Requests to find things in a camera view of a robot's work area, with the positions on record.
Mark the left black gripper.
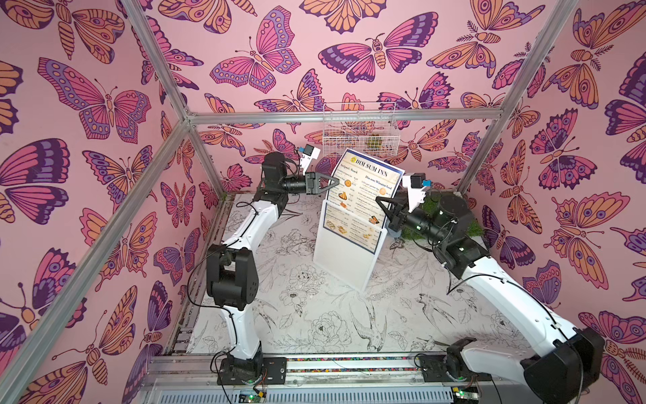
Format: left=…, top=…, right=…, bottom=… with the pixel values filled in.
left=279, top=176, right=338, bottom=201

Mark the laminated dim sum menu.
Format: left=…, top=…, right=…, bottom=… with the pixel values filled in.
left=323, top=149, right=404, bottom=254

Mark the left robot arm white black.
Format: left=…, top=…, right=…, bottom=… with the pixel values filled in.
left=205, top=151, right=340, bottom=381

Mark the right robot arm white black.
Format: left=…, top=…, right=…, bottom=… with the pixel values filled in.
left=376, top=194, right=604, bottom=403

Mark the green artificial grass mat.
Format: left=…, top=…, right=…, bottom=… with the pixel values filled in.
left=421, top=190, right=484, bottom=237

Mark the white cutting board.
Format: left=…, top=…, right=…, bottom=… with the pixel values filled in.
left=313, top=200, right=387, bottom=292

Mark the green succulent plant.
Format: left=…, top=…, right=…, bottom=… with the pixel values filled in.
left=365, top=135, right=383, bottom=153

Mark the right small circuit board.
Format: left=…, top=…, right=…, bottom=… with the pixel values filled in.
left=452, top=386, right=480, bottom=404

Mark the small green circuit board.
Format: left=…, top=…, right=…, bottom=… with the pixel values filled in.
left=237, top=391, right=266, bottom=404

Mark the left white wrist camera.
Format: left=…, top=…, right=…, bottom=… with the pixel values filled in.
left=298, top=144, right=321, bottom=173

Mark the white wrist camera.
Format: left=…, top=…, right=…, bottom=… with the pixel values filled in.
left=298, top=144, right=321, bottom=173
left=402, top=173, right=432, bottom=213

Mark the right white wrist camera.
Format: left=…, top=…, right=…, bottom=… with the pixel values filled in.
left=402, top=173, right=432, bottom=213

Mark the white wire rack basket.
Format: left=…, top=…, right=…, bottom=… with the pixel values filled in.
left=321, top=109, right=400, bottom=160

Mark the aluminium cage frame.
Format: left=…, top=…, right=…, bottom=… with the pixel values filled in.
left=0, top=0, right=581, bottom=404

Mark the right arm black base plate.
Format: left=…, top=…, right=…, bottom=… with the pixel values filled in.
left=414, top=353, right=492, bottom=383

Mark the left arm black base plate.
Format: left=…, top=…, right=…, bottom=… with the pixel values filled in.
left=218, top=356, right=287, bottom=385

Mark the aluminium front rail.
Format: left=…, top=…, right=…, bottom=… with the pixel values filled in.
left=134, top=353, right=540, bottom=403

